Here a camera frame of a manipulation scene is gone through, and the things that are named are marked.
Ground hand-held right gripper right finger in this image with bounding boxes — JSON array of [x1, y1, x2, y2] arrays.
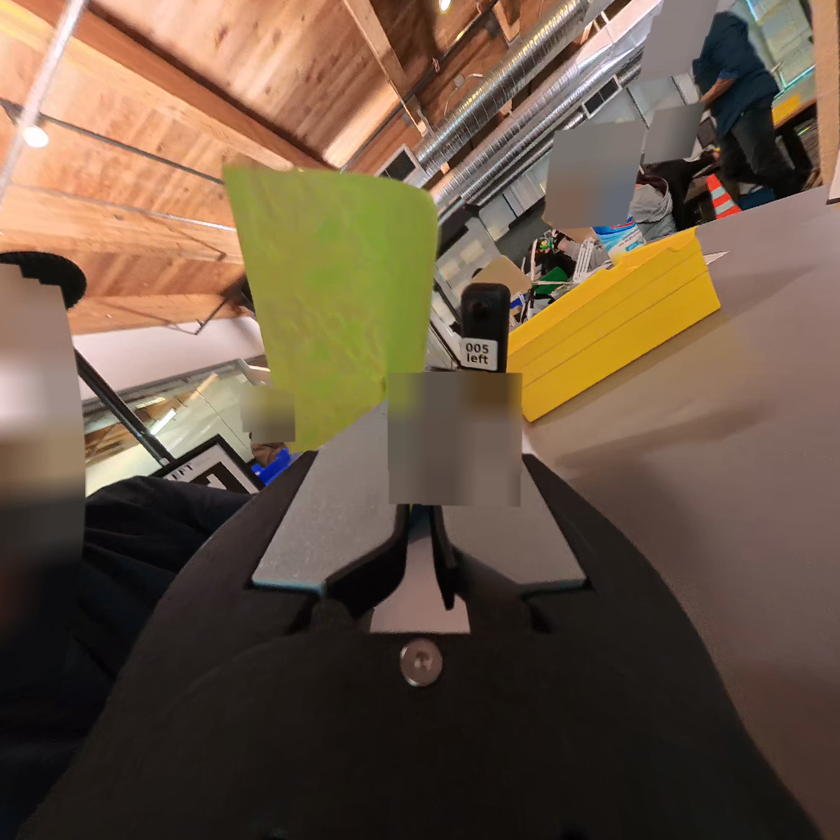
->
[[428, 504, 586, 610]]

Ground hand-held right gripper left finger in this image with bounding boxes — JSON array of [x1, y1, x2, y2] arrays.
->
[[252, 402, 412, 619]]

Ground green paper sheet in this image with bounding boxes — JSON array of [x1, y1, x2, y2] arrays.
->
[[223, 164, 439, 454]]

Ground brown cardboard piece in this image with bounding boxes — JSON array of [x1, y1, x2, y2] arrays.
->
[[474, 255, 534, 299]]

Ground blue plastic crate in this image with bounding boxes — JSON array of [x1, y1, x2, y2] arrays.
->
[[249, 448, 293, 487]]

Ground yellow plastic bin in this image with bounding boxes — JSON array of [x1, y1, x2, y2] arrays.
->
[[508, 226, 721, 423]]

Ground black white marker board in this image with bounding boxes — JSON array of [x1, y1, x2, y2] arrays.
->
[[152, 434, 265, 496]]

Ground blue white packet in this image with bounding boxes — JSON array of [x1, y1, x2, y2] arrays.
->
[[592, 217, 647, 258]]

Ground person's dark clothing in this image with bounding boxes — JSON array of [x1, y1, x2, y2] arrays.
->
[[0, 474, 266, 840]]

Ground black metal pole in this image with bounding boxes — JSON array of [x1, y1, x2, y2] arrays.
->
[[73, 349, 177, 463]]

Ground orange traffic cone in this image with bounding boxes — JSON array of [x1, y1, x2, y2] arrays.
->
[[705, 173, 742, 221]]

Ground metal ceiling conduit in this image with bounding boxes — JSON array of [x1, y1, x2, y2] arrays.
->
[[0, 0, 89, 191]]

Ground silver spiral air duct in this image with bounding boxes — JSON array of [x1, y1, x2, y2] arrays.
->
[[412, 0, 593, 168], [430, 39, 647, 206]]

